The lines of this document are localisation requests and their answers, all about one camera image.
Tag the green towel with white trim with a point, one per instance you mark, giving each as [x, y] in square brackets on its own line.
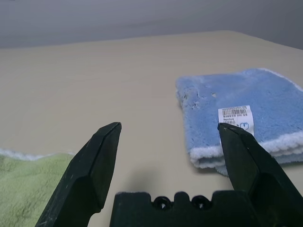
[23, 189]

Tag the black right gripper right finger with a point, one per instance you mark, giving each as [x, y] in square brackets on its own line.
[260, 177]

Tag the folded blue towel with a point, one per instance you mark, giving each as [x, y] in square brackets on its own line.
[260, 94]

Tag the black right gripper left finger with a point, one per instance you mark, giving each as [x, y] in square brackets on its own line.
[82, 179]

